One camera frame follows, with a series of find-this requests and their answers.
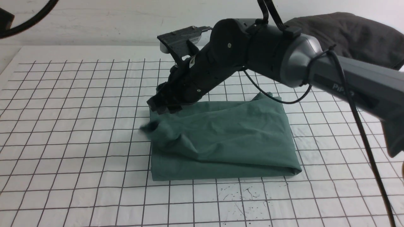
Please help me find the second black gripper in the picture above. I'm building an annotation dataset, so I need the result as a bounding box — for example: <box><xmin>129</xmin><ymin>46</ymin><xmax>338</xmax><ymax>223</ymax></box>
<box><xmin>147</xmin><ymin>47</ymin><xmax>246</xmax><ymax>114</ymax></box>

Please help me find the dark grey crumpled garment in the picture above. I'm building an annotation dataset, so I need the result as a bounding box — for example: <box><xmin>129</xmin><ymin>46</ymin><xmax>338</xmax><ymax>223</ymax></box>
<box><xmin>285</xmin><ymin>12</ymin><xmax>404</xmax><ymax>71</ymax></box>

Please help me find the green long-sleeved shirt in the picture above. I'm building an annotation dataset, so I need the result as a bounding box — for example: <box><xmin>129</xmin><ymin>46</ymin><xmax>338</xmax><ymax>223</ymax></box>
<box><xmin>140</xmin><ymin>93</ymin><xmax>302</xmax><ymax>181</ymax></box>

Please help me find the second grey Piper arm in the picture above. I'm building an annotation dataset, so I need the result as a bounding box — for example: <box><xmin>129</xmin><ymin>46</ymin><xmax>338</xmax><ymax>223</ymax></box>
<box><xmin>147</xmin><ymin>19</ymin><xmax>404</xmax><ymax>157</ymax></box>

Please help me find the black camera cable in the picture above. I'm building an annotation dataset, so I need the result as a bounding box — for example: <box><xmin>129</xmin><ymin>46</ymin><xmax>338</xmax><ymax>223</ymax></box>
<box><xmin>243</xmin><ymin>0</ymin><xmax>396</xmax><ymax>227</ymax></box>
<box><xmin>0</xmin><ymin>0</ymin><xmax>60</xmax><ymax>39</ymax></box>

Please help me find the white grid-pattern table cloth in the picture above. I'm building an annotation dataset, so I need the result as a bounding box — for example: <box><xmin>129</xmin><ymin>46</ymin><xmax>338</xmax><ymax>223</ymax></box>
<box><xmin>0</xmin><ymin>46</ymin><xmax>389</xmax><ymax>227</ymax></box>

